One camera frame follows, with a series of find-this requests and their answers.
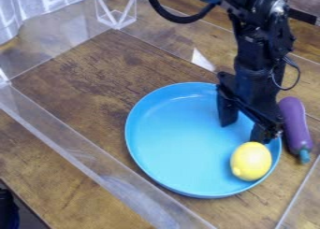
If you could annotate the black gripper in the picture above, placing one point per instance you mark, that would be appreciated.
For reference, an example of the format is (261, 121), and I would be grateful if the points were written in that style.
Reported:
(248, 92)

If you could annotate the yellow toy lemon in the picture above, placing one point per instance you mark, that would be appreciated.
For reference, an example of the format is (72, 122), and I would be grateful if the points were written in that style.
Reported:
(250, 161)

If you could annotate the clear acrylic enclosure wall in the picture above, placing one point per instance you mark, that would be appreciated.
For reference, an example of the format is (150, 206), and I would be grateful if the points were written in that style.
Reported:
(74, 71)

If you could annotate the white curtain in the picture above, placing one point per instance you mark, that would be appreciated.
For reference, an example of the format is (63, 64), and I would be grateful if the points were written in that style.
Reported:
(15, 11)

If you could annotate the blue plastic plate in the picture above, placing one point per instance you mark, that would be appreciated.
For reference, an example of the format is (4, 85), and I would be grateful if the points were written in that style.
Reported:
(178, 144)

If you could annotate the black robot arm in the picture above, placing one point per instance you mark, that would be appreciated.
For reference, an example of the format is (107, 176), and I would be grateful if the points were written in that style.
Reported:
(262, 33)

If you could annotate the purple toy eggplant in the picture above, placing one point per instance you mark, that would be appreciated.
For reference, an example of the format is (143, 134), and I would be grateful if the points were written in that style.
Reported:
(296, 128)

